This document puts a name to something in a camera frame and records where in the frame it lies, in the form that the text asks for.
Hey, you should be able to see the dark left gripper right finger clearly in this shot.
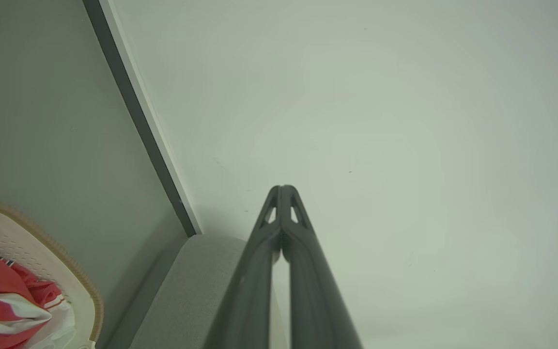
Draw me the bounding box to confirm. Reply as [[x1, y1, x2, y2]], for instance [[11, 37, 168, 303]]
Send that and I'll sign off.
[[281, 185, 363, 349]]

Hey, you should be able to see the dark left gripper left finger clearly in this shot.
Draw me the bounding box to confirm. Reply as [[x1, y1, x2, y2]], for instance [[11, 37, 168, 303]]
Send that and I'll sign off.
[[204, 185, 283, 349]]

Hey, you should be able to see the grey fabric sofa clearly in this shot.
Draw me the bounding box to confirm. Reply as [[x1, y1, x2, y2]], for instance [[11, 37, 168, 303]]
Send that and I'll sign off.
[[102, 234, 290, 349]]

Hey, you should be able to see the dark wall baseboard strip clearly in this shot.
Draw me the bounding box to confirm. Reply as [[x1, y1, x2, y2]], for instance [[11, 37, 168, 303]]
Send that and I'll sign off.
[[82, 0, 203, 238]]

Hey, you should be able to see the white laundry basket tan rim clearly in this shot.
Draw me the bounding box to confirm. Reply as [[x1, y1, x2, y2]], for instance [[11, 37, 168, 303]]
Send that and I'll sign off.
[[0, 198, 104, 349]]

